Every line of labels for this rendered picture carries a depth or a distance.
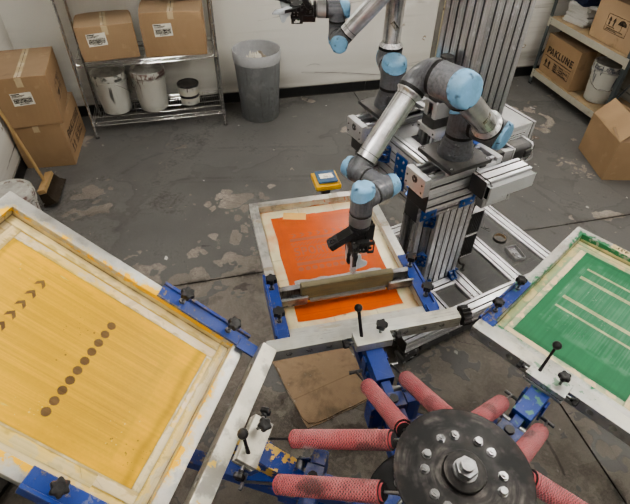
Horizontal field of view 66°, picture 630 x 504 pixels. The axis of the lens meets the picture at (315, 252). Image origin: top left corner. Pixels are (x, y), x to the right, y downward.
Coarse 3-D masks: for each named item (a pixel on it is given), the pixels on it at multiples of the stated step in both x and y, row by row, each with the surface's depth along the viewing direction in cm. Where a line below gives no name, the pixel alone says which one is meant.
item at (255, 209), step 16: (336, 192) 229; (256, 208) 219; (272, 208) 222; (288, 208) 224; (256, 224) 211; (384, 224) 212; (256, 240) 207; (272, 272) 190; (352, 320) 173; (368, 320) 173
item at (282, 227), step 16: (272, 224) 217; (288, 224) 217; (304, 224) 217; (288, 240) 209; (288, 256) 202; (288, 272) 195; (304, 272) 195; (320, 272) 195; (336, 272) 195; (320, 304) 183; (336, 304) 183; (304, 320) 177
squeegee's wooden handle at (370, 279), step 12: (348, 276) 179; (360, 276) 179; (372, 276) 180; (384, 276) 182; (300, 288) 178; (312, 288) 177; (324, 288) 178; (336, 288) 180; (348, 288) 181; (360, 288) 183
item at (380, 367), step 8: (368, 352) 157; (376, 352) 157; (384, 352) 157; (368, 360) 156; (376, 360) 155; (384, 360) 155; (368, 368) 157; (376, 368) 153; (384, 368) 153; (376, 376) 151; (384, 376) 151; (392, 376) 151; (392, 384) 154
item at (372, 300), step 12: (324, 216) 222; (336, 216) 222; (348, 216) 222; (324, 228) 215; (372, 264) 199; (384, 264) 199; (348, 300) 185; (360, 300) 185; (372, 300) 185; (384, 300) 185; (396, 300) 185
